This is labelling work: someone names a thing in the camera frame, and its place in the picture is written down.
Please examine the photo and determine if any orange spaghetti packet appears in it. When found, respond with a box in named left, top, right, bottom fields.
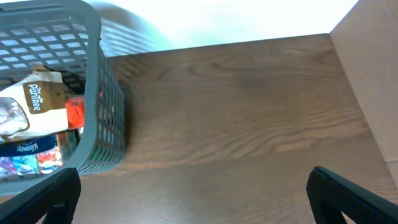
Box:
left=65, top=93, right=86, bottom=130

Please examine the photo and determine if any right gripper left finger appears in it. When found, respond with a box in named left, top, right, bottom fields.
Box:
left=1, top=168, right=81, bottom=224

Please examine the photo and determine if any grey plastic basket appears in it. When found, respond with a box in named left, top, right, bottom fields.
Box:
left=1, top=1, right=125, bottom=195

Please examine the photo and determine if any Kleenex tissue multipack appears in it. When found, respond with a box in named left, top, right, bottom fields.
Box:
left=1, top=131, right=78, bottom=180

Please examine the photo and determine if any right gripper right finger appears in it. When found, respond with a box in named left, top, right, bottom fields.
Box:
left=306, top=166, right=397, bottom=224

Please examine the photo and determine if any white brown nuts bag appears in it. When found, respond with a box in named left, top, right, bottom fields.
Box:
left=1, top=70, right=68, bottom=144

